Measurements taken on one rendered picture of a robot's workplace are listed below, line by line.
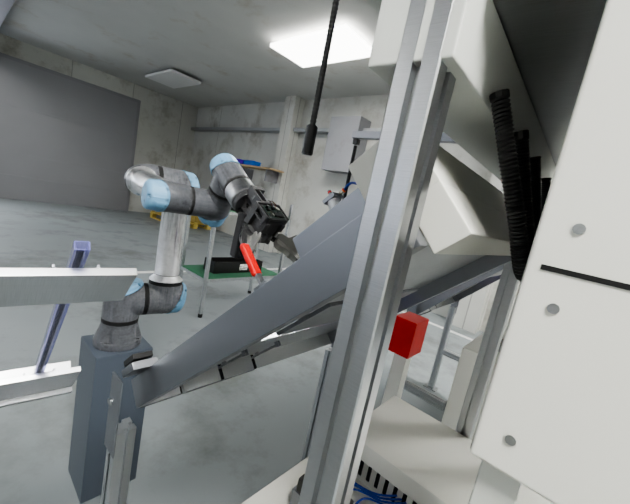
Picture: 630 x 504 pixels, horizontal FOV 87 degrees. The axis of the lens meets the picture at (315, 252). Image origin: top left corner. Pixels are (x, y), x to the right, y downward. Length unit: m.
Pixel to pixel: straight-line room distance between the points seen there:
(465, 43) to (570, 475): 0.33
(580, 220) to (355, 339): 0.20
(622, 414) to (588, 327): 0.06
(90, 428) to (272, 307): 1.09
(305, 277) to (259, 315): 0.10
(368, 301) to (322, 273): 0.10
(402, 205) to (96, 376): 1.21
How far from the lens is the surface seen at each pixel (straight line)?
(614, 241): 0.30
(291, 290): 0.42
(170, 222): 1.29
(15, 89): 9.15
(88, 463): 1.55
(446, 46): 0.32
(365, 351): 0.32
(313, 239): 0.45
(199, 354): 0.61
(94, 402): 1.41
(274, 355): 1.07
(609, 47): 0.33
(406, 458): 0.97
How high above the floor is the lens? 1.18
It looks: 9 degrees down
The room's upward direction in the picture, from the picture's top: 12 degrees clockwise
